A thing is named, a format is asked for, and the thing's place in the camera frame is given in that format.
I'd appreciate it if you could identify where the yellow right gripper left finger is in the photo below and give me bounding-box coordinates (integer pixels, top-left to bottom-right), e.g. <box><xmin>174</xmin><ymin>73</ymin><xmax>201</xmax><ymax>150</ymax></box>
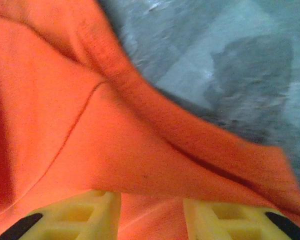
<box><xmin>0</xmin><ymin>189</ymin><xmax>122</xmax><ymax>240</ymax></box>

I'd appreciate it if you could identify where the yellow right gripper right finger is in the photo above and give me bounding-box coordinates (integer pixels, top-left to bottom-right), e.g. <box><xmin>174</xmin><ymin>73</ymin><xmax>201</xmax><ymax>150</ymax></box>
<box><xmin>183</xmin><ymin>199</ymin><xmax>300</xmax><ymax>240</ymax></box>

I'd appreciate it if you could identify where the orange t-shirt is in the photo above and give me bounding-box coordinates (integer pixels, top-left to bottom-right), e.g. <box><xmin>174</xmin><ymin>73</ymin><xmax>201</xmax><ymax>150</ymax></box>
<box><xmin>0</xmin><ymin>0</ymin><xmax>300</xmax><ymax>240</ymax></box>

